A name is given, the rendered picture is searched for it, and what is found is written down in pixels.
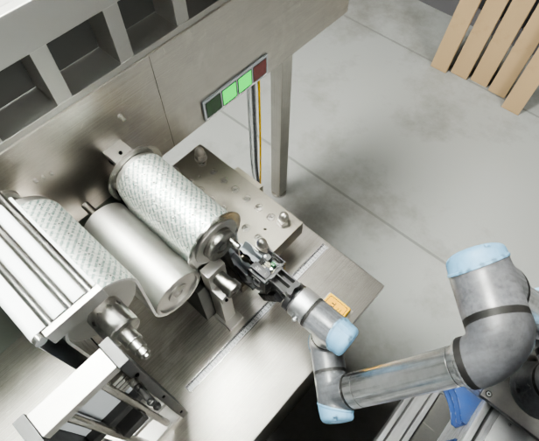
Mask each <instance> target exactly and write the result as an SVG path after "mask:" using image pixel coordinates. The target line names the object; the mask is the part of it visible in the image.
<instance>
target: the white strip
mask: <svg viewBox="0 0 539 441"><path fill-rule="evenodd" d="M0 306H1V307H2V308H3V310H4V311H5V312H6V313H7V315H8V316H9V317H10V318H11V319H12V321H13V322H14V323H15V324H16V325H17V327H18V328H19V329H20V330H21V332H22V333H23V334H24V335H25V337H26V338H27V339H28V340H29V341H30V342H31V343H32V344H33V345H34V346H35V347H39V348H41V349H42V350H44V351H46V352H47V353H49V354H50V355H52V356H54V357H55V358H57V359H59V360H60V361H63V362H64V363H66V364H67V365H68V366H70V367H72V368H74V369H77V368H78V367H80V366H81V365H82V364H83V363H84V362H85V361H86V360H87V359H88V357H86V356H85V355H84V354H82V353H80V352H79V351H77V350H76V349H75V348H73V347H72V346H70V345H69V344H67V342H66V341H65V340H64V339H63V338H62V339H60V340H59V341H58V342H57V343H53V342H52V341H50V340H49V339H48V338H46V337H45V335H44V334H43V333H42V331H44V330H45V329H46V327H44V328H42V327H41V326H40V325H39V324H38V322H37V321H36V320H35V319H34V318H33V317H32V315H31V314H30V313H29V312H28V311H27V310H26V309H25V308H24V307H23V306H22V305H21V303H20V302H19V301H18V300H17V299H16V298H15V296H14V295H13V294H12V293H11V292H10V290H9V289H8V288H7V287H6V286H5V285H4V283H3V282H2V281H1V280H0Z"/></svg>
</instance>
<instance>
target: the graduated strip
mask: <svg viewBox="0 0 539 441"><path fill-rule="evenodd" d="M327 249H328V247H327V246H326V245H325V244H324V243H322V244H321V245H320V246H319V247H318V248H317V249H316V250H315V251H314V252H313V253H312V255H311V256H310V257H309V258H308V259H307V260H306V261H305V262H304V263H303V264H302V265H301V266H300V267H299V268H298V269H297V270H296V271H295V272H294V273H293V274H292V277H294V278H295V279H296V280H298V279H299V278H300V277H301V276H302V275H303V274H304V273H305V272H306V271H307V270H308V269H309V268H310V267H311V266H312V265H313V264H314V263H315V262H316V261H317V260H318V259H319V258H320V256H321V255H322V254H323V253H324V252H325V251H326V250H327ZM275 303H276V302H270V301H267V302H266V303H265V304H264V305H263V306H262V307H261V308H260V309H259V310H258V311H257V312H256V313H255V314H254V315H253V316H252V317H251V319H250V320H249V321H248V322H247V323H246V324H245V325H244V326H243V327H242V328H241V329H240V330H239V331H238V332H237V333H236V334H235V335H234V336H233V337H232V338H231V340H230V341H229V342H228V343H227V344H226V345H225V346H224V347H223V348H222V349H221V350H220V351H219V352H218V353H217V354H216V355H215V356H214V357H213V358H212V359H211V360H210V361H209V362H208V363H207V364H206V365H205V366H204V367H203V368H202V369H201V370H200V371H199V372H198V373H197V374H196V375H195V376H194V377H193V378H192V379H191V380H190V382H189V383H188V384H187V385H186V386H185V388H186V389H187V390H188V391H189V392H190V394H191V393H192V392H193V391H194V390H195V389H196V387H197V386H198V385H199V384H200V383H201V382H202V381H203V380H204V379H205V378H206V377H207V376H208V375H209V374H210V373H211V372H212V370H213V369H214V368H215V367H216V366H217V365H218V364H219V363H220V362H221V361H222V360H223V359H224V358H225V357H226V356H227V355H228V353H229V352H230V351H231V350H232V349H233V348H234V347H235V346H236V345H237V344H238V343H239V342H240V341H241V340H242V339H243V337H244V336H245V335H246V334H247V333H248V332H249V331H250V330H251V329H252V328H253V327H254V326H255V325H256V324H257V323H258V321H259V320H260V319H261V318H262V317H263V316H264V315H265V314H266V313H267V312H268V311H269V310H270V309H271V308H272V307H273V306H274V304H275Z"/></svg>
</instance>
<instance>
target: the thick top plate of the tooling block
mask: <svg viewBox="0 0 539 441"><path fill-rule="evenodd" d="M198 146H200V147H202V148H203V149H204V151H205V152H206V155H207V159H206V161H205V162H203V163H198V162H196V161H195V159H194V153H195V149H196V148H197V147H198ZM198 146H197V147H195V148H194V149H193V150H191V151H190V152H189V153H188V154H186V155H185V156H184V157H182V158H181V159H180V160H179V161H178V162H177V163H176V164H174V165H173V166H175V167H178V169H179V170H180V171H181V174H182V175H183V176H185V177H186V178H187V179H188V180H190V181H191V182H192V183H193V184H195V185H196V186H197V187H198V188H199V189H200V190H201V191H202V192H204V193H205V194H206V195H208V196H209V197H210V198H211V199H212V200H214V201H215V202H216V203H218V204H219V205H220V206H221V207H223V208H224V209H225V210H226V211H228V212H232V211H234V212H237V213H238V214H239V215H240V217H241V225H240V227H239V230H238V232H237V235H238V242H239V243H241V244H243V243H244V242H249V243H250V244H251V245H252V246H255V245H256V241H257V240H258V239H259V238H264V239H265V240H266V241H267V243H268V245H269V249H271V250H272V251H273V252H274V253H276V254H277V255H278V256H280V255H281V254H282V253H283V252H284V251H285V250H286V249H287V248H288V247H289V246H290V245H291V244H292V243H293V242H294V241H295V240H296V239H297V238H298V237H299V236H300V235H301V234H302V230H303V222H302V221H301V220H299V219H298V218H297V217H295V216H294V215H293V214H292V213H290V212H289V211H287V210H286V209H285V208H283V207H282V206H281V205H279V204H278V203H277V202H275V201H274V200H273V199H272V198H271V197H269V196H268V195H267V194H266V193H264V192H263V191H261V190H260V189H259V188H257V187H256V186H255V185H253V184H252V183H251V182H249V181H248V180H247V179H245V178H244V177H243V176H242V175H241V174H240V173H238V172H237V171H235V170H234V169H233V168H231V167H230V166H229V165H227V164H226V163H225V162H223V161H222V160H221V159H219V158H218V157H216V156H215V155H214V154H213V153H212V152H211V151H210V150H208V149H207V148H205V147H204V146H203V145H201V144H199V145H198ZM173 166H172V167H173ZM281 212H286V213H287V214H288V215H289V216H290V225H289V226H288V227H286V228H281V227H279V226H278V225H277V218H278V215H279V214H280V213H281Z"/></svg>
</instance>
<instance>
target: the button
mask: <svg viewBox="0 0 539 441"><path fill-rule="evenodd" d="M324 300H325V301H326V302H327V303H328V304H329V305H330V306H331V307H333V308H334V309H335V310H336V311H337V312H339V313H340V314H341V315H343V316H344V317H346V316H347V314H348V313H349V312H350V311H351V309H350V308H349V307H348V306H347V305H345V304H344V303H343V302H341V301H340V300H339V299H338V298H336V297H335V296H334V295H333V294H332V293H330V294H329V295H328V296H327V297H326V298H325V299H324Z"/></svg>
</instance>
